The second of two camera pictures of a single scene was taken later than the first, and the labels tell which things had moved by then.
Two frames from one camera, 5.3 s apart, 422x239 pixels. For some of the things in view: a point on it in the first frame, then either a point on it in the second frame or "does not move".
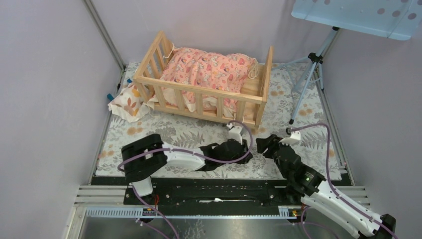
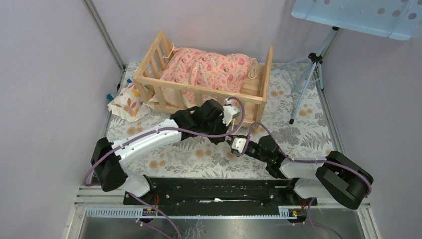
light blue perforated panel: [400, 19] does not move
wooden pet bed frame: [246, 106] does not move
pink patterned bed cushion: [225, 72] does not move
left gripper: [245, 156] to [223, 122]
